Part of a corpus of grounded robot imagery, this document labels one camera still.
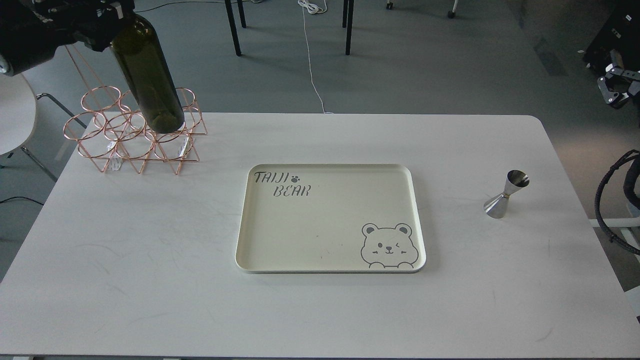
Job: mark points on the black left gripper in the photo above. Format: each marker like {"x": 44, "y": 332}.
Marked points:
{"x": 32, "y": 30}

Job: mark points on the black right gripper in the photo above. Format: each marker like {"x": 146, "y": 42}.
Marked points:
{"x": 614, "y": 70}

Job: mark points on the dark green wine bottle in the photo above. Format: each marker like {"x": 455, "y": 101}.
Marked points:
{"x": 139, "y": 54}

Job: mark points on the silver steel jigger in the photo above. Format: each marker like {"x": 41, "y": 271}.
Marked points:
{"x": 497, "y": 206}

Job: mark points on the black equipment case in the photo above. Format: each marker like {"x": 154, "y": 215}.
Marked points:
{"x": 621, "y": 32}

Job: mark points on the black table leg left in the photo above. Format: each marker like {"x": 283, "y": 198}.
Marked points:
{"x": 232, "y": 23}

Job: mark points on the black table leg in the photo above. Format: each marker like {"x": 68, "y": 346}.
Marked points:
{"x": 232, "y": 23}
{"x": 347, "y": 23}

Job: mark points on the black table leg right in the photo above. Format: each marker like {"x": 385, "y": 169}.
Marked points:
{"x": 347, "y": 23}

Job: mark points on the cream bear print tray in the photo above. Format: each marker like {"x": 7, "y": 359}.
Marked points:
{"x": 330, "y": 218}

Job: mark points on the copper wire wine rack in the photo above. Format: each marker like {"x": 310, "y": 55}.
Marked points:
{"x": 112, "y": 133}

